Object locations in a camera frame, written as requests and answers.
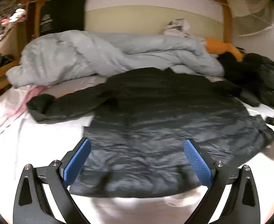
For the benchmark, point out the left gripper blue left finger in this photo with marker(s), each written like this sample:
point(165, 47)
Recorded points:
point(31, 204)

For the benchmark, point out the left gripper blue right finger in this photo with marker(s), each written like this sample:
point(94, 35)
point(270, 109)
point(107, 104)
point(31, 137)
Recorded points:
point(242, 204)

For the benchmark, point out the black puffer jacket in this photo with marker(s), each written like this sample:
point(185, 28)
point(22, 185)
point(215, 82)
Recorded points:
point(141, 120)

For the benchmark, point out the black clothes pile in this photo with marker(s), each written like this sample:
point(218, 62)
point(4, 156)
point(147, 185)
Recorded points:
point(254, 74)

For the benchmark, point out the grey bed sheet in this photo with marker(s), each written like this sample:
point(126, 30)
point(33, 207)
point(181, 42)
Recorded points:
point(26, 141)

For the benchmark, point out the pink striped cloth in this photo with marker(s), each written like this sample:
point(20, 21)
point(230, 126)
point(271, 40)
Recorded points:
point(13, 103)

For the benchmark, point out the light blue duvet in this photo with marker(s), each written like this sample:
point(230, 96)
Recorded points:
point(58, 57)

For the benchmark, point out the white crumpled cloth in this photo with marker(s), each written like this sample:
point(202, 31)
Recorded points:
point(178, 27)

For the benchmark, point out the black hanging garment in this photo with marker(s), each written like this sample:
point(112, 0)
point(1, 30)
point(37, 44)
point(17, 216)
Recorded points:
point(61, 15)

